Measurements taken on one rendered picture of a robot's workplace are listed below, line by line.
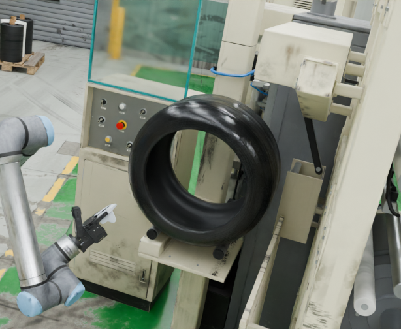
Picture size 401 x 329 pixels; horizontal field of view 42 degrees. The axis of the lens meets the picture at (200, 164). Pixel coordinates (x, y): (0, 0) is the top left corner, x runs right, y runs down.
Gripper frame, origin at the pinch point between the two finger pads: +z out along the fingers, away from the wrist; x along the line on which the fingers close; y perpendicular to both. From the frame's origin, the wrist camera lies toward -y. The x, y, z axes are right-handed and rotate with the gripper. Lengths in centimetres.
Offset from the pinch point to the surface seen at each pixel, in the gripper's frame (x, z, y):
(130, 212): -81, 15, 30
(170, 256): -1.5, 6.4, 32.5
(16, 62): -656, 93, -108
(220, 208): -4.1, 36.1, 31.9
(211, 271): 9.7, 14.1, 44.2
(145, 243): -3.0, 1.6, 22.0
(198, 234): 15.6, 17.2, 26.0
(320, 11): -15, 138, -7
